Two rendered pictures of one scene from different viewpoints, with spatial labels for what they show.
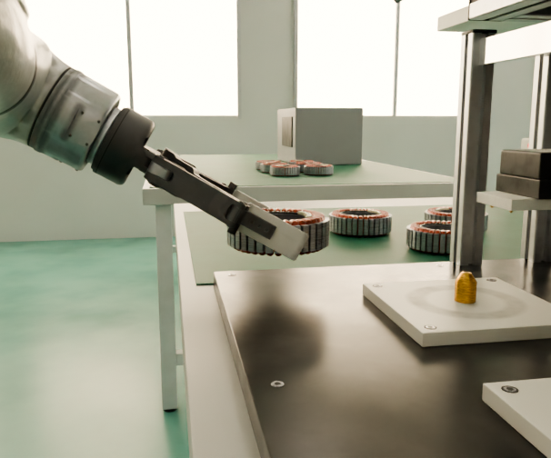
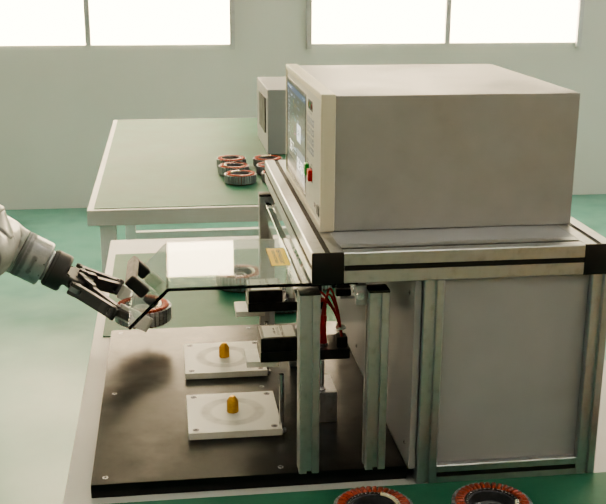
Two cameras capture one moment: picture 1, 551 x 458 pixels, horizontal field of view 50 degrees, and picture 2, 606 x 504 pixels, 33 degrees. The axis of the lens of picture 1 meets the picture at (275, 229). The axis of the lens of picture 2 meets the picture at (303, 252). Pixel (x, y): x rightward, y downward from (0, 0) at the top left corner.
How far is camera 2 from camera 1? 141 cm
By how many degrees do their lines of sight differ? 6
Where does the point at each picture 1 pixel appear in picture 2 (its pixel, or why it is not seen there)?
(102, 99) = (45, 252)
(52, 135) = (21, 271)
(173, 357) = not seen: hidden behind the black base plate
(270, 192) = (212, 213)
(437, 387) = (175, 396)
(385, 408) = (148, 403)
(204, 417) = (86, 405)
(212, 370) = (95, 387)
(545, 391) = (205, 398)
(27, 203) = not seen: outside the picture
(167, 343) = not seen: hidden behind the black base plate
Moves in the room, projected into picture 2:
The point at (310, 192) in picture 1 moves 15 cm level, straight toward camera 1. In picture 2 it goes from (253, 212) to (246, 224)
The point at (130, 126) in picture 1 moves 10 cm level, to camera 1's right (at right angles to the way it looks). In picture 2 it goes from (60, 264) to (112, 265)
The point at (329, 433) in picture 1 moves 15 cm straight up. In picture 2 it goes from (123, 410) to (119, 327)
